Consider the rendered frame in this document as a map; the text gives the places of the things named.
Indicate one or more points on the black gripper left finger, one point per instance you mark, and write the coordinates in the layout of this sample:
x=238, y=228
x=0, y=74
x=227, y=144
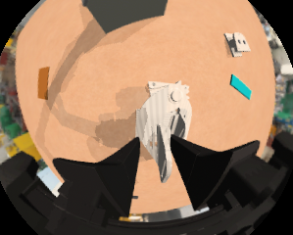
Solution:
x=114, y=176

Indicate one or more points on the orange rectangular plate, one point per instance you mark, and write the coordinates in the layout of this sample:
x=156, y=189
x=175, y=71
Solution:
x=43, y=83

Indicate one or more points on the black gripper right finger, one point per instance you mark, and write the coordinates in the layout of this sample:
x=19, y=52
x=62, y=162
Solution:
x=203, y=170

